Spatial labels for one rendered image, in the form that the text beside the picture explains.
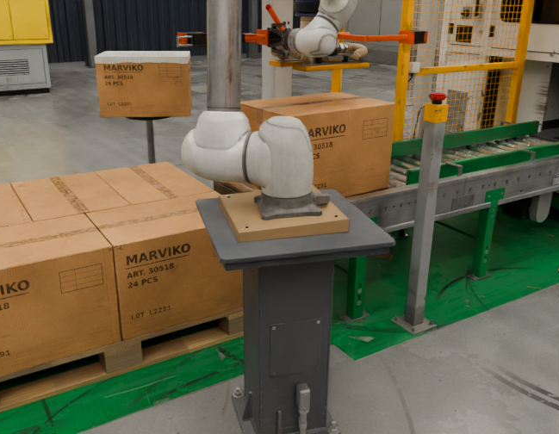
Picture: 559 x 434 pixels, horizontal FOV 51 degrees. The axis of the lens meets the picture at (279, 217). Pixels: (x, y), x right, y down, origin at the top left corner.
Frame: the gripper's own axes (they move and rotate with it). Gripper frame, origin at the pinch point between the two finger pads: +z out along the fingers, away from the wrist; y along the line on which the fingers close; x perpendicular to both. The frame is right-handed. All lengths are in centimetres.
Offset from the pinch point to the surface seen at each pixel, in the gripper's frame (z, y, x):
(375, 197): -36, 65, 33
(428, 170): -53, 50, 44
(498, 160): -26, 63, 126
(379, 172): -19, 60, 49
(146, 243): -18, 71, -64
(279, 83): 93, 34, 66
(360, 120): -20, 34, 35
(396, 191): -36, 64, 45
